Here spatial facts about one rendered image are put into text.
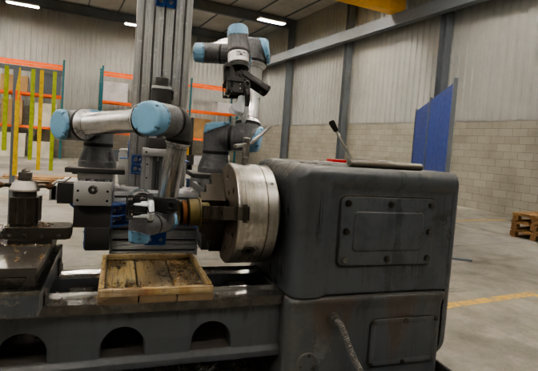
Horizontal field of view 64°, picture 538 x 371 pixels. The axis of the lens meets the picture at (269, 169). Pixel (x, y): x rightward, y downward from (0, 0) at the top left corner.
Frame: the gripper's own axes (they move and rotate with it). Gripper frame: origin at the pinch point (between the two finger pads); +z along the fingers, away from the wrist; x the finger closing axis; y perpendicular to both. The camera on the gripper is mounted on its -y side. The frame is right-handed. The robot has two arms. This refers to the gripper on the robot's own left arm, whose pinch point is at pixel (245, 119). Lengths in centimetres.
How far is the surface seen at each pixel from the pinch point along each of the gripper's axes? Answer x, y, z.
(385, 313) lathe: 11, -41, 65
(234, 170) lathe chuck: 11.2, 7.3, 21.1
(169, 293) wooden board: 11, 26, 56
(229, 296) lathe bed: 8, 9, 58
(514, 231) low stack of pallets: -456, -637, -15
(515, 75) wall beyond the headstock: -609, -911, -432
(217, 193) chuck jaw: 0.2, 10.0, 26.1
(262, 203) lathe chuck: 16.0, 0.1, 31.8
